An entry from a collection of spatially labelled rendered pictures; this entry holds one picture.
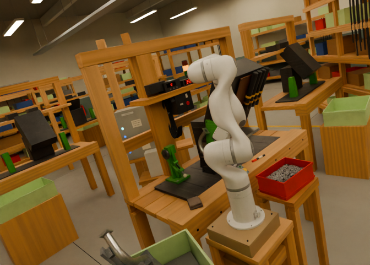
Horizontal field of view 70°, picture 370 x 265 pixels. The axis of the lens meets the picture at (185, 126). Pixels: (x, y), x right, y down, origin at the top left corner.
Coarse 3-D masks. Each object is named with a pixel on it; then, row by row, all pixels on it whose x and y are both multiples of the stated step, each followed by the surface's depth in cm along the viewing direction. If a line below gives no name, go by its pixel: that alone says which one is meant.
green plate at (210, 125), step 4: (208, 120) 198; (208, 124) 198; (212, 124) 195; (208, 128) 199; (212, 128) 196; (212, 132) 196; (208, 136) 200; (212, 136) 196; (208, 140) 200; (212, 140) 197
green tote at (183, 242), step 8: (184, 232) 129; (168, 240) 126; (176, 240) 127; (184, 240) 129; (192, 240) 120; (144, 248) 123; (152, 248) 123; (160, 248) 125; (168, 248) 127; (176, 248) 128; (184, 248) 130; (192, 248) 127; (200, 248) 114; (136, 256) 121; (160, 256) 125; (168, 256) 127; (176, 256) 129; (200, 256) 115; (200, 264) 121; (208, 264) 107
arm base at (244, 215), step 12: (228, 192) 126; (240, 192) 123; (240, 204) 125; (252, 204) 126; (228, 216) 136; (240, 216) 127; (252, 216) 127; (264, 216) 129; (240, 228) 125; (252, 228) 124
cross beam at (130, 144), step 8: (192, 112) 239; (200, 112) 245; (176, 120) 227; (184, 120) 233; (192, 120) 239; (136, 136) 204; (144, 136) 207; (152, 136) 212; (128, 144) 198; (136, 144) 202; (144, 144) 207; (128, 152) 198
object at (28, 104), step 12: (0, 96) 678; (12, 96) 693; (0, 108) 681; (24, 108) 716; (0, 132) 681; (12, 132) 693; (0, 144) 684; (12, 144) 702; (12, 156) 734; (24, 156) 751
